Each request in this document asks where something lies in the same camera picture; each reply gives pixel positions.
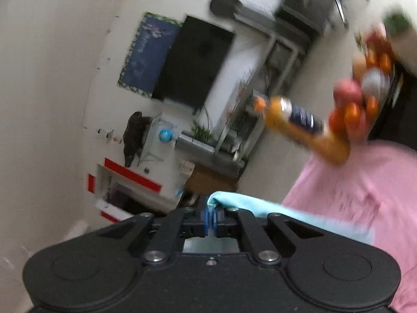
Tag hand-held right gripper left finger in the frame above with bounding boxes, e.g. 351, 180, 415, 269
94, 196, 213, 266

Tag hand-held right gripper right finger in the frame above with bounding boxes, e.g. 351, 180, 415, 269
212, 206, 326, 265

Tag teal cloth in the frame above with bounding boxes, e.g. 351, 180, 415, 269
207, 191, 375, 245

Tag wooden cabinet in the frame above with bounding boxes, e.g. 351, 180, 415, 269
186, 165, 238, 196

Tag dark cloth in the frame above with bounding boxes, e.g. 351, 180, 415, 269
123, 111, 152, 167

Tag orange juice bottle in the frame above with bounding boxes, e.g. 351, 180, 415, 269
254, 95, 351, 166

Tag pink blanket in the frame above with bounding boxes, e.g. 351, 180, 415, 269
282, 139, 417, 313

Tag black television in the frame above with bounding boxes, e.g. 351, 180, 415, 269
152, 16, 235, 108

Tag grey television stand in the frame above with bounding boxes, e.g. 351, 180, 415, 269
176, 3, 310, 177

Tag pile of fruits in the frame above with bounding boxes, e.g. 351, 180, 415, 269
329, 23, 396, 141

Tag black round fan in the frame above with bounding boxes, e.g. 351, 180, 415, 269
210, 0, 242, 18

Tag white door frame red strips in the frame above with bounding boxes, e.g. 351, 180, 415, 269
86, 158, 178, 223

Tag blue wall poster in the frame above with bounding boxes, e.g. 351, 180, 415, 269
118, 12, 183, 98

